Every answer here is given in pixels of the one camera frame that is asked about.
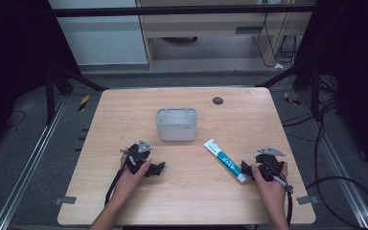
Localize black horizontal frame bar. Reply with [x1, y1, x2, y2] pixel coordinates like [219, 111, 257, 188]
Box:
[49, 4, 318, 18]

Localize light wooden desk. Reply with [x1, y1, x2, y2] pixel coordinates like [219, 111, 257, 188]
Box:
[135, 0, 318, 70]

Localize grey tape strip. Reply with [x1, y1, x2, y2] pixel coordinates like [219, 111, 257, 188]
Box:
[55, 195, 78, 206]
[296, 195, 319, 206]

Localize white and teal toothpaste tube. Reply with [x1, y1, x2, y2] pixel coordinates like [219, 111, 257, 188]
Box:
[202, 137, 249, 185]

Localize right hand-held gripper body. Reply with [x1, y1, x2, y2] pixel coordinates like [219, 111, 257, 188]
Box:
[251, 146, 287, 183]

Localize person's right hand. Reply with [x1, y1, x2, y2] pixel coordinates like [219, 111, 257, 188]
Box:
[250, 161, 289, 209]

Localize yellow and black tape piece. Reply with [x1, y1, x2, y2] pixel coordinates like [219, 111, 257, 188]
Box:
[78, 94, 91, 112]
[283, 91, 302, 106]

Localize black metal stand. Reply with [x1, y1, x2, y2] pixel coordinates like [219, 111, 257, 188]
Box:
[254, 57, 324, 123]
[42, 60, 110, 127]

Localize thin black floor cable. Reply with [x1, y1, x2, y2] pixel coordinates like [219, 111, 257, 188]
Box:
[3, 109, 27, 130]

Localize grey plastic container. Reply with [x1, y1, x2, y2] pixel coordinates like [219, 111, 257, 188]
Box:
[154, 107, 199, 143]

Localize hand-held gripper black cable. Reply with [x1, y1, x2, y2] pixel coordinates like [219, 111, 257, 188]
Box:
[103, 149, 138, 207]
[266, 166, 295, 227]

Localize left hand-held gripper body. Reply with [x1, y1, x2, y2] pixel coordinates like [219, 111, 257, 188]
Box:
[120, 138, 154, 175]

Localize aluminium floor rail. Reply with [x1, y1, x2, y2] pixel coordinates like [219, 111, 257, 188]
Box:
[296, 91, 368, 230]
[0, 95, 69, 230]

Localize long black floor cable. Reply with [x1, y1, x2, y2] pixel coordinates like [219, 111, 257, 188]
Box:
[305, 97, 368, 230]

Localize right hand-held gripper black cable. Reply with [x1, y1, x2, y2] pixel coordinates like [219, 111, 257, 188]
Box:
[266, 166, 295, 227]

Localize white cabinet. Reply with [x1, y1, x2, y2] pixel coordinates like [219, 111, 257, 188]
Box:
[48, 0, 150, 67]

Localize hanging black cables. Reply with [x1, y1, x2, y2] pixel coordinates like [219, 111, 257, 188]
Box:
[256, 11, 298, 69]

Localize dark curtain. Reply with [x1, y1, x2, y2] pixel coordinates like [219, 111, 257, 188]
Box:
[0, 0, 81, 162]
[294, 0, 368, 178]

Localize left hand-held gripper black cable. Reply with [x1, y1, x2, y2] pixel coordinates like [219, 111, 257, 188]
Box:
[103, 149, 138, 207]

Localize person's left hand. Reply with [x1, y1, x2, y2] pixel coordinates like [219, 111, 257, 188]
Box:
[111, 152, 153, 201]

